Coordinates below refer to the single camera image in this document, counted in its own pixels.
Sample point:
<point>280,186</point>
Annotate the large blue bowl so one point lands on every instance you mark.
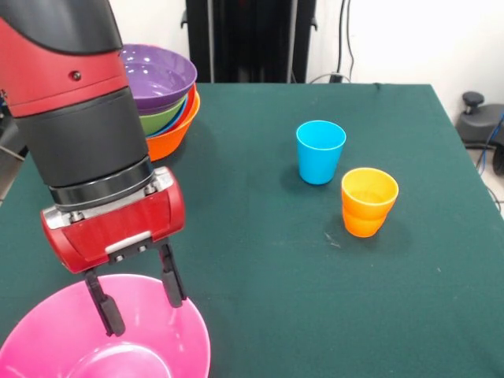
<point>175,123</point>

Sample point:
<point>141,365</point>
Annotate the orange bowl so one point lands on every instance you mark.
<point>169,141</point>

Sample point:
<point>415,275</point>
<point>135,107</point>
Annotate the black office chair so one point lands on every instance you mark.
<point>6,138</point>

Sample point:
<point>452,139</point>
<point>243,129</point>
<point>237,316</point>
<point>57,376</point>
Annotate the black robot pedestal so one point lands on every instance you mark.
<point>244,39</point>

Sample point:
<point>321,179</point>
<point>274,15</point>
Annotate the pink bowl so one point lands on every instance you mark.
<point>157,346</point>

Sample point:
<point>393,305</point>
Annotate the orange cup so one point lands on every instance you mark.
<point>368,193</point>
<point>364,228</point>

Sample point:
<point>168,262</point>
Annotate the purple bowl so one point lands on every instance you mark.
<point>157,75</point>

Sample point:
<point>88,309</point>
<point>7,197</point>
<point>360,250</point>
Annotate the blue cup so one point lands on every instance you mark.
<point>321,157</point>

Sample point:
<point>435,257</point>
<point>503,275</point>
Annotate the red bowl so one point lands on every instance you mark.
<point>192,104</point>

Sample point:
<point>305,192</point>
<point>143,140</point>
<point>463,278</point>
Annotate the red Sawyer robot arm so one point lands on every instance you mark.
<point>78,118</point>

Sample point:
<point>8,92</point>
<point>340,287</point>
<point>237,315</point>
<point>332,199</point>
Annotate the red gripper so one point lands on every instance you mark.
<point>118,220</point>

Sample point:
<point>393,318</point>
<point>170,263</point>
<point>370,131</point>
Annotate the black chair base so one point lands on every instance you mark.
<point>478,122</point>

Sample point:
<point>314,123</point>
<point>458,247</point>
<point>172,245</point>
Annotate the dark green table cloth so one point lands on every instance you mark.
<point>393,295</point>

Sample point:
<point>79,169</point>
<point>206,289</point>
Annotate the green bowl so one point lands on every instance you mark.
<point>157,120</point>

